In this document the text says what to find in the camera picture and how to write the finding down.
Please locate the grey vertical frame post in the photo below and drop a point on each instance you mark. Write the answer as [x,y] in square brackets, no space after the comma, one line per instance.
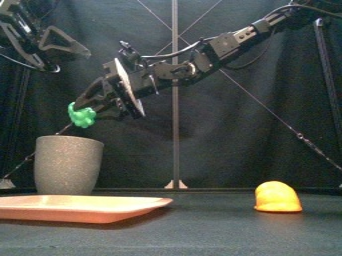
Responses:
[176,110]

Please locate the green toy grapes bunch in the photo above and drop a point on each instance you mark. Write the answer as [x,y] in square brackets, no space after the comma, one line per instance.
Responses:
[82,116]

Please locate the yellow orange toy fruit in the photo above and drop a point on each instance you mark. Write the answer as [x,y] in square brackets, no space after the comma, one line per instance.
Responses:
[277,198]

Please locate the grey speckled bowl cup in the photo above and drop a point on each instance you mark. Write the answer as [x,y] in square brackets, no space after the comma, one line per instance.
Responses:
[68,165]

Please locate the black slanted frame strut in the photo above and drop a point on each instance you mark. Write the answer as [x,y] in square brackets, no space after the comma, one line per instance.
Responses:
[329,73]

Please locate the pink rectangular plastic tray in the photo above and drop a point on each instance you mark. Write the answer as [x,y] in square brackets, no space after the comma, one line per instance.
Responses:
[81,207]

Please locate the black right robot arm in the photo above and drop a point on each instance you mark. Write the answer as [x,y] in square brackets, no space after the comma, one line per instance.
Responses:
[249,33]

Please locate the grey post foot bracket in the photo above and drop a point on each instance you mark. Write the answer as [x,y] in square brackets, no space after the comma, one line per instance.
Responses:
[176,185]

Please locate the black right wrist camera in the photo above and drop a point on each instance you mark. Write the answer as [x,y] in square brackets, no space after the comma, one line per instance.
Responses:
[130,53]

